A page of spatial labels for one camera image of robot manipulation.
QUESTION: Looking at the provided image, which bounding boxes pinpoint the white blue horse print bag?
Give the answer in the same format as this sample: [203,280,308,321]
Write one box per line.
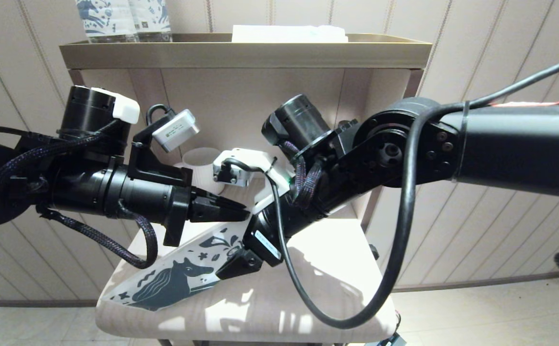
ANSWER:
[102,220,252,312]

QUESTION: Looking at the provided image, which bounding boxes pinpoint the white ribbed mug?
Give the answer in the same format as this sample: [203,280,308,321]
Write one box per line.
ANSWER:
[181,147,223,194]

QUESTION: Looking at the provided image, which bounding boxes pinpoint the beige wooden shelf cabinet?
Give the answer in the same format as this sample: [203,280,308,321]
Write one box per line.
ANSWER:
[60,34,433,346]

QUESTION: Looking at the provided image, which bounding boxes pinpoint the flat white blue packet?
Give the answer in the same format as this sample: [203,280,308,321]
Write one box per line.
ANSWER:
[231,25,348,44]

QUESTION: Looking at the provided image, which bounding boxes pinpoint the patterned bags on top shelf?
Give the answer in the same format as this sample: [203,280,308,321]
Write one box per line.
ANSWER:
[75,0,140,44]

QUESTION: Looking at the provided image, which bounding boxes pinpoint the braided left arm cable sleeve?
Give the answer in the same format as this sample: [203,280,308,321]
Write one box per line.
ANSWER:
[0,132,158,270]

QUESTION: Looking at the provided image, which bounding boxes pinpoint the braided arm cable sleeve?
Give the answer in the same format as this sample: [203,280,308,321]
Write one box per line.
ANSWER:
[0,132,158,270]
[282,139,324,210]

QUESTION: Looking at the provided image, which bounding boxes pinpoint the braided right arm cable sleeve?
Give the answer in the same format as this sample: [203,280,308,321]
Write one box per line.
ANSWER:
[282,139,324,210]

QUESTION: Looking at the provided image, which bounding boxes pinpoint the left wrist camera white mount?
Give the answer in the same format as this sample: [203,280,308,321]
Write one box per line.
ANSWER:
[128,108,201,188]

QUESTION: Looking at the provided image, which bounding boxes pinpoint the black left camera cable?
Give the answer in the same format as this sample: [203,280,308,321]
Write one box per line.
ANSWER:
[146,103,173,126]

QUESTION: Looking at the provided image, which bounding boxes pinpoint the black camera cable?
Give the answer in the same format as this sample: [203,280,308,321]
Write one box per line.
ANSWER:
[223,53,559,330]
[146,103,173,126]

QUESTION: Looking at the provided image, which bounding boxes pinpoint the black right camera cable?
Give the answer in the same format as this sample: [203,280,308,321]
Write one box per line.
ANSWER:
[223,53,559,330]

